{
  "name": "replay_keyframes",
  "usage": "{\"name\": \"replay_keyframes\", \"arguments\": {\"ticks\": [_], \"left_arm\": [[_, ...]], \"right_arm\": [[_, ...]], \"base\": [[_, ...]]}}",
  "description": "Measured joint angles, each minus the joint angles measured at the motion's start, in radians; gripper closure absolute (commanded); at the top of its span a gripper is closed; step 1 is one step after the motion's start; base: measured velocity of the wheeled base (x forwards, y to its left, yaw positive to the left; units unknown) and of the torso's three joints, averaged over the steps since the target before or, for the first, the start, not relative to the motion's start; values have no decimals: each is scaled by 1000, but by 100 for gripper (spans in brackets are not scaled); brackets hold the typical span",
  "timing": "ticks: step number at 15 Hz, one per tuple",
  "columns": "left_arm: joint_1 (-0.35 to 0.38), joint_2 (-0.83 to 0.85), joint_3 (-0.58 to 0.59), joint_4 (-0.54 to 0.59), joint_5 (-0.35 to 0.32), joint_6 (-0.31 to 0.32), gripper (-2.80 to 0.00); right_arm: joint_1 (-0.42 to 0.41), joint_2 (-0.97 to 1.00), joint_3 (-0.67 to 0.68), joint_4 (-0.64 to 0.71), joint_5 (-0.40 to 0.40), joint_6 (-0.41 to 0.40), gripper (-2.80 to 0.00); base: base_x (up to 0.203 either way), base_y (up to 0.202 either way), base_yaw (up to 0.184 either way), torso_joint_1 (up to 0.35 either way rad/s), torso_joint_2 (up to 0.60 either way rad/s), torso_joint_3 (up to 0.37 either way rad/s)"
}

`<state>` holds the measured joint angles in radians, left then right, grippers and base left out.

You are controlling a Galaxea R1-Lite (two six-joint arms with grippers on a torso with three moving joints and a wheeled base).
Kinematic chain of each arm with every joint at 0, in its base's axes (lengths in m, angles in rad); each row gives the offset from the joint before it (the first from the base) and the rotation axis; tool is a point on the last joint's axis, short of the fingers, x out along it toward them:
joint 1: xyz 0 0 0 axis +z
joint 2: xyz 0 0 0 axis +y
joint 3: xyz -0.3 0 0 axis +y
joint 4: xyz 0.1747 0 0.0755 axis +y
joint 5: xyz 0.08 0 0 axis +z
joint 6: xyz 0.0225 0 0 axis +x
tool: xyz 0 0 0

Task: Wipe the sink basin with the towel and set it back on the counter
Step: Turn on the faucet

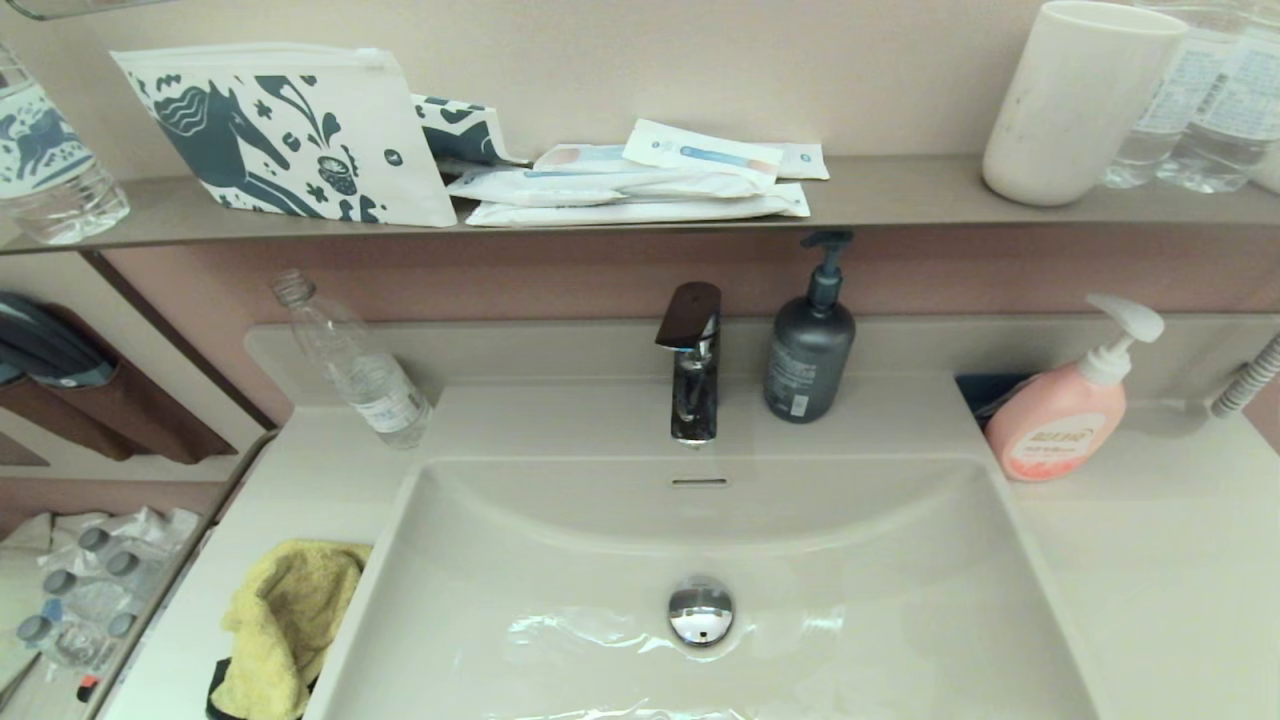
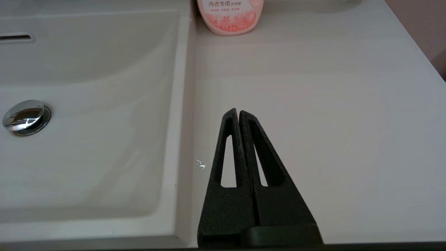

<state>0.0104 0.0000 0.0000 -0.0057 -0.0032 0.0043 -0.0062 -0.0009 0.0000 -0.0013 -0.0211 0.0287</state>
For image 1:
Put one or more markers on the chrome single lever faucet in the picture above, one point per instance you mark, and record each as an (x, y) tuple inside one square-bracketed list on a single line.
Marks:
[(695, 400)]

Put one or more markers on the yellow cloth black edge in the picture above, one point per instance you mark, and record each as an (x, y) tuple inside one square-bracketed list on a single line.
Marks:
[(290, 620)]

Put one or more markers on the chrome sink drain stopper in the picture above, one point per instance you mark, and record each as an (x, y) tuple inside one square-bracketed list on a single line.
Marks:
[(700, 612)]

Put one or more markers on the white ceramic sink basin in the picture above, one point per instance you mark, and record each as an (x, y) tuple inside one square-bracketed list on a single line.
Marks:
[(850, 600)]

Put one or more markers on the long white sachet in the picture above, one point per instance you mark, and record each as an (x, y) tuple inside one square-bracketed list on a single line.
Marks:
[(640, 212), (600, 186)]

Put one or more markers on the dark grey pump bottle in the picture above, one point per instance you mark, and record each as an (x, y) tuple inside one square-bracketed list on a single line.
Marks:
[(810, 360)]

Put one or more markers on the white flat sachet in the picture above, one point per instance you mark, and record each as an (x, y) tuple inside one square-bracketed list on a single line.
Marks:
[(580, 157)]

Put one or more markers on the white sachet blue orange print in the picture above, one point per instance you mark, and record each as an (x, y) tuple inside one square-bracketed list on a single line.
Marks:
[(700, 150)]

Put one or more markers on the small white sachet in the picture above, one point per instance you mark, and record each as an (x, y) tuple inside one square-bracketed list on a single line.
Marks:
[(805, 160)]

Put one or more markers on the empty clear plastic bottle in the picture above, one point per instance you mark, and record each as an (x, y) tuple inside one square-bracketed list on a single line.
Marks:
[(380, 390)]

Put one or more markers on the small white blue print pouch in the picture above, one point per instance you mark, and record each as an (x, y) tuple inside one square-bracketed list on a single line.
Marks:
[(460, 130)]

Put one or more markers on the white pouch blue horse print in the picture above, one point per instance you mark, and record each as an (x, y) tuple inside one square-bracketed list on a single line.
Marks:
[(300, 130)]

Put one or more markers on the pink pump soap bottle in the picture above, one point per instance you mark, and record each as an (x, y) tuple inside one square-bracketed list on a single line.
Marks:
[(1060, 420)]

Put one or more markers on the brown fabric holder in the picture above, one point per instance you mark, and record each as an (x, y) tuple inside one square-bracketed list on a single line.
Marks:
[(150, 420)]

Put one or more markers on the white plastic cup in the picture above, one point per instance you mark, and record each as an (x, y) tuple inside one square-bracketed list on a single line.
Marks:
[(1070, 110)]

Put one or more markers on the water bottle white label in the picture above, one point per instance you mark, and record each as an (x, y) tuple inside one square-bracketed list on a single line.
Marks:
[(1150, 120), (1235, 120)]

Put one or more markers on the dark grey hair dryer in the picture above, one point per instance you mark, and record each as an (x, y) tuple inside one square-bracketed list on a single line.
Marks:
[(50, 345)]

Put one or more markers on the water bottle blue print label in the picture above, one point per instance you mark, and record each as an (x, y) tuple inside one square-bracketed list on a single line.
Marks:
[(50, 170)]

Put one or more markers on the small red black object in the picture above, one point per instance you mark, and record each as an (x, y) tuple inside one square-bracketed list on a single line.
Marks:
[(88, 688)]

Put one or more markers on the white container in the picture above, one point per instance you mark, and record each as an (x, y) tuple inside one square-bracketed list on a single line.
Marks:
[(1270, 170)]

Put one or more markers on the grey brown wall shelf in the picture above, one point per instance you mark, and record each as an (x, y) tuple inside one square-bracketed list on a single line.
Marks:
[(900, 195)]

